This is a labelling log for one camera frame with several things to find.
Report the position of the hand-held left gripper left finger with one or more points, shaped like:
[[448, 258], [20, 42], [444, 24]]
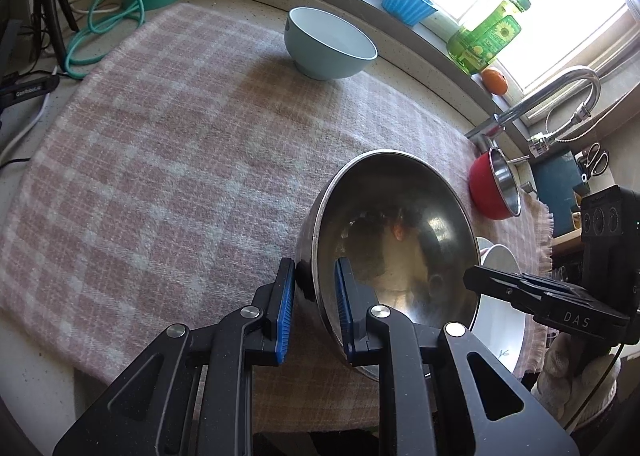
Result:
[[282, 316]]

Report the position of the black device on mount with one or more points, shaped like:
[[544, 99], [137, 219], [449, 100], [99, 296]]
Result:
[[30, 89]]

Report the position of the pink plaid cloth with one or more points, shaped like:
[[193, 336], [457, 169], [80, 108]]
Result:
[[150, 160]]

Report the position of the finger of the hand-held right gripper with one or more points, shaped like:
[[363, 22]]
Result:
[[500, 288], [555, 285]]

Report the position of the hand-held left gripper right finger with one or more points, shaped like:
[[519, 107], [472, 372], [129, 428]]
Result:
[[345, 306]]

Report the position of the white plate with branch print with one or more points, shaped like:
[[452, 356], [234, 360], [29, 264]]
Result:
[[500, 331]]

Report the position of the orange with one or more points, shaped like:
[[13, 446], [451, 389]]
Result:
[[495, 81]]

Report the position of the person's right hand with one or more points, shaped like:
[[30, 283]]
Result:
[[560, 376]]

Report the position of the red steel bowl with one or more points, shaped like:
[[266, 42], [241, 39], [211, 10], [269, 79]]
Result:
[[485, 186]]

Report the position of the blue pleated cup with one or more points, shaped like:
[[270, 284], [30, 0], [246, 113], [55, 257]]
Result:
[[405, 5]]

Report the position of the large stainless steel bowl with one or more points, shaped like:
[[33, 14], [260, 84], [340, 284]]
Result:
[[400, 236]]

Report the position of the green dish soap bottle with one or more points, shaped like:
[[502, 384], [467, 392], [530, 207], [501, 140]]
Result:
[[480, 40]]

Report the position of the chrome faucet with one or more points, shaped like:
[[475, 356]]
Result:
[[550, 90]]

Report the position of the light blue bowl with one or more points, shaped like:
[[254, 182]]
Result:
[[320, 55]]

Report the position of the black tripod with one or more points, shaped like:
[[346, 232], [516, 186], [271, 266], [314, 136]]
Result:
[[60, 5]]

